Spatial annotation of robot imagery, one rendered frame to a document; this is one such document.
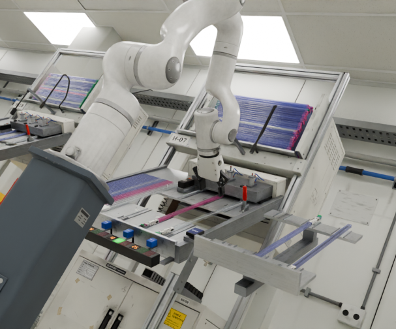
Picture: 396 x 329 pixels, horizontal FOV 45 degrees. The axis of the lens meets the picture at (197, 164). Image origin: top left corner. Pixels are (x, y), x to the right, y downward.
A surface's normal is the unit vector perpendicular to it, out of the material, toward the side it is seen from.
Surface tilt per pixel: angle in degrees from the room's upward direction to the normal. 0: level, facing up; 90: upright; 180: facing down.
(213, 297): 90
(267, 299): 90
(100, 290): 90
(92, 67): 90
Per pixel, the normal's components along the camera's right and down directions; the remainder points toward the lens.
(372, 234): -0.42, -0.52
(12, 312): 0.89, 0.36
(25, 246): -0.13, -0.43
